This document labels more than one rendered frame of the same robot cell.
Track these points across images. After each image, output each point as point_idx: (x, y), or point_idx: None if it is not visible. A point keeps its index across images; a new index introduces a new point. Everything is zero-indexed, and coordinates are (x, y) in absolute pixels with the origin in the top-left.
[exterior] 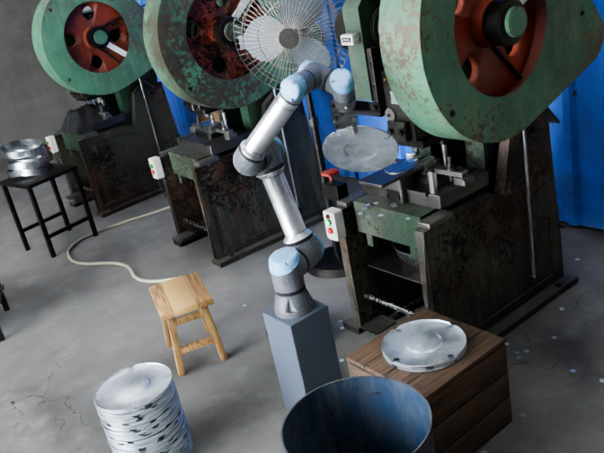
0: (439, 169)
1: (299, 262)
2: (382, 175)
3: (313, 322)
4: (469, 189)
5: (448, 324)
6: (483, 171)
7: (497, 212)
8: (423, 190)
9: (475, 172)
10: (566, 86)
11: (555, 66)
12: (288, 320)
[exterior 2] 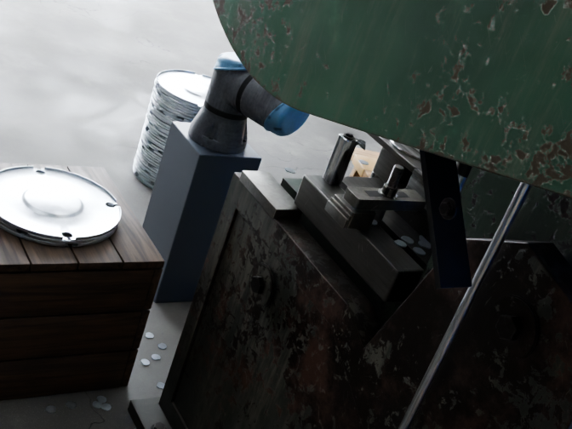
0: (400, 189)
1: (227, 74)
2: None
3: (183, 151)
4: (347, 246)
5: (74, 237)
6: (401, 266)
7: (338, 361)
8: (351, 180)
9: (403, 259)
10: (436, 150)
11: (435, 41)
12: (189, 126)
